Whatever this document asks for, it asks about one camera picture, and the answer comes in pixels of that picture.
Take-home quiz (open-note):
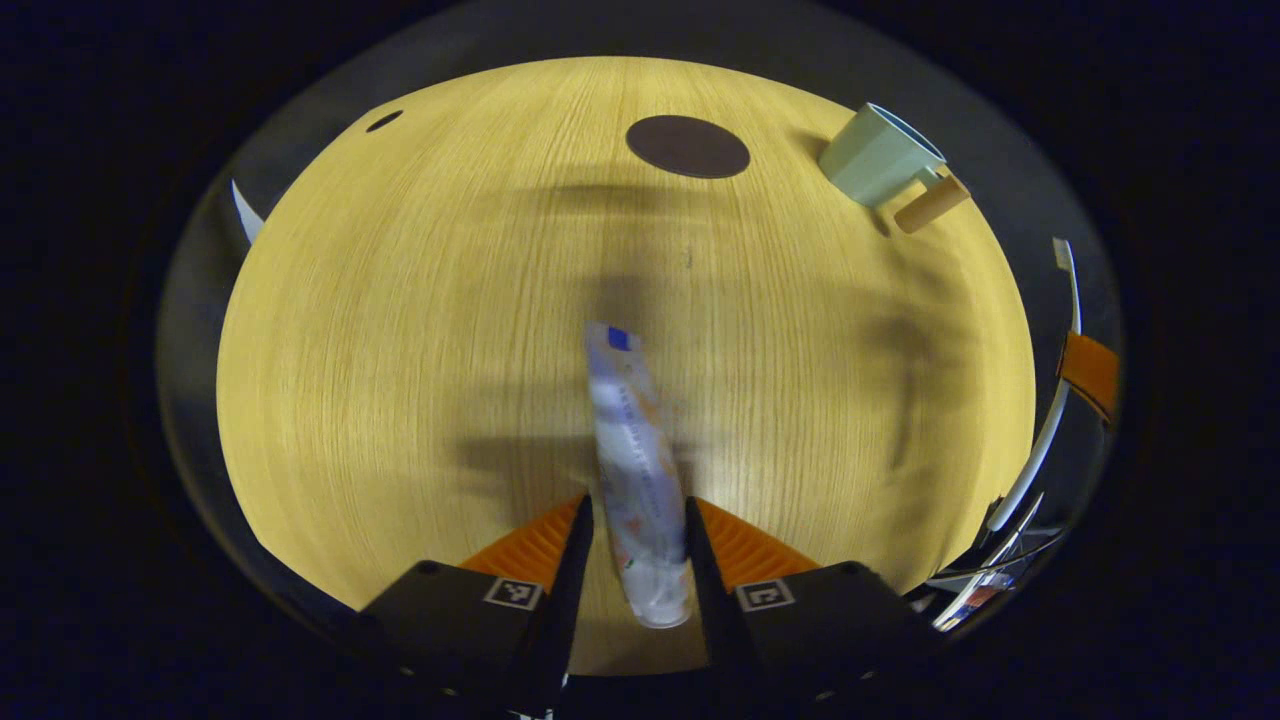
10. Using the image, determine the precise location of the dark brown round coaster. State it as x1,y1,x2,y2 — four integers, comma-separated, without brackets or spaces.
625,114,752,180

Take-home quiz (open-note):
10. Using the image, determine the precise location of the white toothbrush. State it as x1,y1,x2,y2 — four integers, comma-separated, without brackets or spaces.
985,237,1083,533

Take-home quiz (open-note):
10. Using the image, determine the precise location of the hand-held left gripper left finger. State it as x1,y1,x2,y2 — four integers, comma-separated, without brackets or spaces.
355,493,596,716

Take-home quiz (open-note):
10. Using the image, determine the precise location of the pale green cup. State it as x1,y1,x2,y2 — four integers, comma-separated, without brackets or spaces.
818,102,971,236

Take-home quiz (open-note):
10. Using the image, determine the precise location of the white toothpaste tube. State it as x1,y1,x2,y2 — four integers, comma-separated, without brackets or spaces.
583,321,693,630

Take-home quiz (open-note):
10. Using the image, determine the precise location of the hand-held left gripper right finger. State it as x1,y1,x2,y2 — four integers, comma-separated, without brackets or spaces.
685,495,941,706

